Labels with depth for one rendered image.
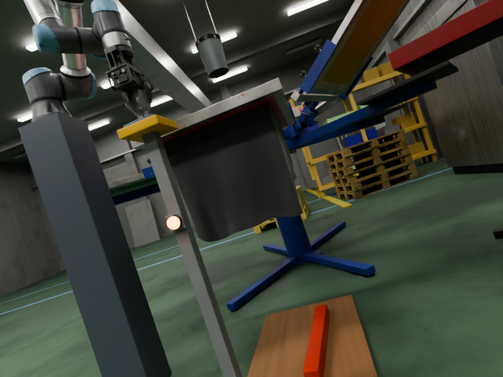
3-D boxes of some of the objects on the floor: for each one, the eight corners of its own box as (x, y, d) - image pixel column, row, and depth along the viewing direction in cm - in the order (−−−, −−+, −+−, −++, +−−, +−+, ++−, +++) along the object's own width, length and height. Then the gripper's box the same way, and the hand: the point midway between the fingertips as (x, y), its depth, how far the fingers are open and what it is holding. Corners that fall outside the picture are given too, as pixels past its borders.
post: (280, 453, 78) (161, 102, 78) (203, 464, 82) (91, 132, 82) (287, 391, 99) (193, 117, 100) (226, 403, 104) (136, 140, 104)
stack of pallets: (394, 179, 549) (379, 138, 549) (421, 176, 472) (405, 128, 472) (337, 200, 538) (322, 157, 538) (355, 200, 460) (339, 149, 461)
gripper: (95, 52, 85) (120, 123, 85) (122, 39, 83) (147, 112, 83) (114, 63, 93) (137, 128, 93) (139, 51, 92) (162, 117, 92)
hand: (145, 118), depth 91 cm, fingers closed
